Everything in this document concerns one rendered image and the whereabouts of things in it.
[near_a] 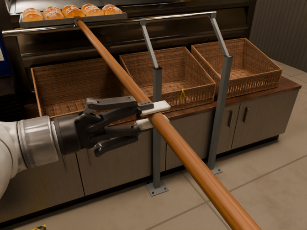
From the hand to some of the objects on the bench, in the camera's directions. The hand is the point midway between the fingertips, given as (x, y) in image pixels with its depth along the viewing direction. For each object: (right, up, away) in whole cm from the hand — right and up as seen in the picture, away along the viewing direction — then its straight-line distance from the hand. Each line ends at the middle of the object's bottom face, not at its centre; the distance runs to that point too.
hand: (153, 114), depth 56 cm
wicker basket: (+9, +15, +138) cm, 139 cm away
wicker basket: (-46, +2, +118) cm, 126 cm away
